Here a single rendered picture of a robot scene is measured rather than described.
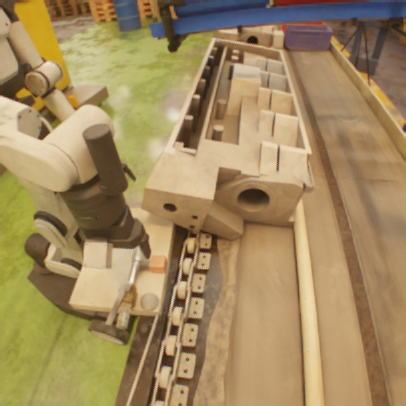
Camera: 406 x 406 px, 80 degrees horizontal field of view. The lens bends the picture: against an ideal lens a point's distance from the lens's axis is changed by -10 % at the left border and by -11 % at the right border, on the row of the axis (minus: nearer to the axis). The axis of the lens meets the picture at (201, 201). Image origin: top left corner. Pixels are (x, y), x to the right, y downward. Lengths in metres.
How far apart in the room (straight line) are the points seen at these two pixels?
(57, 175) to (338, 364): 0.62
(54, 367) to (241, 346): 1.14
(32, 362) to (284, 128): 1.56
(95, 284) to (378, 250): 0.74
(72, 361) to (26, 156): 1.29
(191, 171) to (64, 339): 1.23
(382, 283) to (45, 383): 1.46
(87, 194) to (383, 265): 0.72
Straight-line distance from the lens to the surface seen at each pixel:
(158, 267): 0.62
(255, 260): 0.71
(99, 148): 0.34
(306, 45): 2.31
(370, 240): 0.85
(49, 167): 0.34
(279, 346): 0.64
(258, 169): 0.66
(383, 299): 0.76
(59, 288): 1.53
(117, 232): 0.46
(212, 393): 0.61
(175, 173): 0.60
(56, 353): 1.60
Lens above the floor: 1.36
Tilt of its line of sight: 46 degrees down
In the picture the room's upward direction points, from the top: 5 degrees counter-clockwise
